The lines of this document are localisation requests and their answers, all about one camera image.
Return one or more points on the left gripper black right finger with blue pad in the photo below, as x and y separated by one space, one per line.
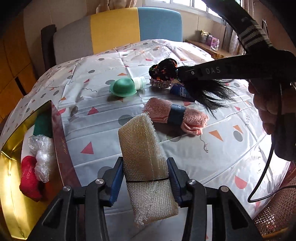
230 221

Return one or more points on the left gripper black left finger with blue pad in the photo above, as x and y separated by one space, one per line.
60 219

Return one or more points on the beige mesh cloth roll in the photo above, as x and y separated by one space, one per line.
146 171

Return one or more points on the pink towel with blue band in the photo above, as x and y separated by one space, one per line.
190 120

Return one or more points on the blue tissue pack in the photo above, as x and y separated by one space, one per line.
179 90

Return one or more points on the green hat shaped bottle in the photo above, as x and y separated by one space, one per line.
125 87

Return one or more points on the person's right hand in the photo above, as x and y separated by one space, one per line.
267 109

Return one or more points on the gold tin box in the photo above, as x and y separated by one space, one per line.
20 212

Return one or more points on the wicker chair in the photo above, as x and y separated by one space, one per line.
278 217

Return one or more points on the red fuzzy sock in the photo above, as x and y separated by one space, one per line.
30 186

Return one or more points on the wooden side shelf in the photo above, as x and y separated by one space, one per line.
219 54

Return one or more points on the clear plastic bag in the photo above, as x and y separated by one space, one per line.
43 149

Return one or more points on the green scouring pad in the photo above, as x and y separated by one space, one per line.
43 125

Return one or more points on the grey yellow blue headboard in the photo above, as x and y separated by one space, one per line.
104 31

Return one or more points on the beige curtain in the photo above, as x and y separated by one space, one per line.
107 5

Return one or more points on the black rolled mat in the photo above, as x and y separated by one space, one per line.
47 34

